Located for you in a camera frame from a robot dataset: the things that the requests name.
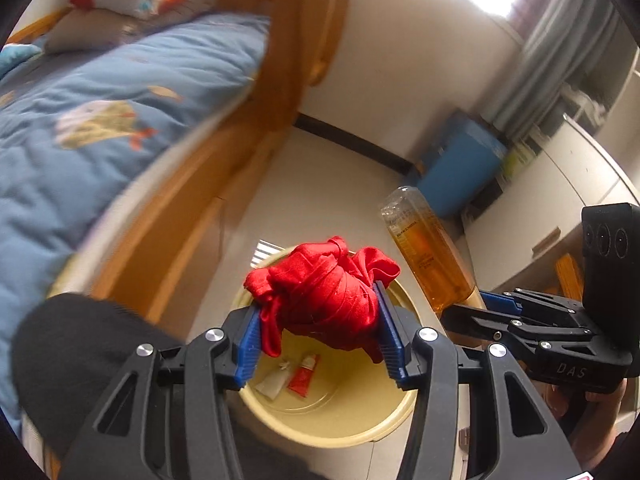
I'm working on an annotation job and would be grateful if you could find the white squeezed tube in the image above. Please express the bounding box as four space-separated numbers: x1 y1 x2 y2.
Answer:
255 360 293 401

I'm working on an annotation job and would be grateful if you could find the blue plastic bin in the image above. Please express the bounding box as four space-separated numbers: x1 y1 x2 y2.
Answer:
417 110 508 218

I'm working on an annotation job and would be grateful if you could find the wooden bed frame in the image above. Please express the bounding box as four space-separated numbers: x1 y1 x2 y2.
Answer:
10 0 351 321

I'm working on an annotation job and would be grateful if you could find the person's black trouser leg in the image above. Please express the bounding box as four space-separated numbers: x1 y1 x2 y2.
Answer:
11 294 201 463

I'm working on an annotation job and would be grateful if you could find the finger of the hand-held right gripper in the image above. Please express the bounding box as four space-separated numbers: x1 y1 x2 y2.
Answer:
480 287 584 329
442 304 596 357

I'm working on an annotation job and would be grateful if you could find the amber liquid plastic bottle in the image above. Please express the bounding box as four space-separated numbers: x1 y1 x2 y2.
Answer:
378 186 488 318

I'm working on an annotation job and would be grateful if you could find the white cabinet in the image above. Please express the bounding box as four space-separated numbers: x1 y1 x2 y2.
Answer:
462 120 640 311

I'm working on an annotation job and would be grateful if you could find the yellow plastic basin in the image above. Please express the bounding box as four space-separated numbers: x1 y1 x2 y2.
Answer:
232 247 426 448

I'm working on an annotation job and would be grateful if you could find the red and white tube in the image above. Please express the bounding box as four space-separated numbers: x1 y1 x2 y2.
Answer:
287 353 321 397

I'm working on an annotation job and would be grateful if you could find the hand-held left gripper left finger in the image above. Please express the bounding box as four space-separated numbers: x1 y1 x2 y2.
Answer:
62 305 266 480

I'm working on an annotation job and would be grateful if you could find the beige pillow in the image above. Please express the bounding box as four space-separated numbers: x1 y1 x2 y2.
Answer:
45 7 146 55

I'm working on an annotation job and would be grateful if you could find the grey curtain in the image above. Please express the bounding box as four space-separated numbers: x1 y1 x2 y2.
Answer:
480 0 626 141

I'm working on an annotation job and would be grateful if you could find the light blue pillow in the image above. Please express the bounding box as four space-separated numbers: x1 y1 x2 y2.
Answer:
0 42 42 80

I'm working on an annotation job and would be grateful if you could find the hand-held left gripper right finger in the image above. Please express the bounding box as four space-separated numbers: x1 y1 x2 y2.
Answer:
372 280 583 480

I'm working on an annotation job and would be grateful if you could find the person's right hand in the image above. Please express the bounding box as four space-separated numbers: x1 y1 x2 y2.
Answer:
545 377 628 471

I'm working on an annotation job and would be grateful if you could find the white slatted panel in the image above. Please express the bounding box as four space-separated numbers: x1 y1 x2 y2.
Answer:
248 241 293 269

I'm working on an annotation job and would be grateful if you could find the orange object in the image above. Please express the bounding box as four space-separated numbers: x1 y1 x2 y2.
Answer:
555 254 586 307

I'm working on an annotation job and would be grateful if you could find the red cloth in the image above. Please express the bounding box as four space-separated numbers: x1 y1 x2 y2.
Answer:
243 235 402 365

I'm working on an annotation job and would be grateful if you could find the blue printed bed blanket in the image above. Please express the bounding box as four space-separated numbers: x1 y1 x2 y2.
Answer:
0 12 273 441

